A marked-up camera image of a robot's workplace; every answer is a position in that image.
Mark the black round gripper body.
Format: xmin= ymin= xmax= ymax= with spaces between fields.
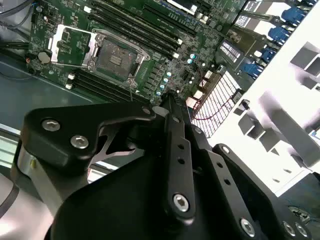
xmin=51 ymin=149 xmax=240 ymax=240

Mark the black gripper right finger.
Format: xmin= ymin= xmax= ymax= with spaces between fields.
xmin=174 ymin=94 xmax=317 ymax=240

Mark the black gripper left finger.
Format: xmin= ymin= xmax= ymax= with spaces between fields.
xmin=21 ymin=92 xmax=198 ymax=223

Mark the metal socket cover frame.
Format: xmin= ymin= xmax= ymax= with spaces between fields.
xmin=48 ymin=24 xmax=99 ymax=69

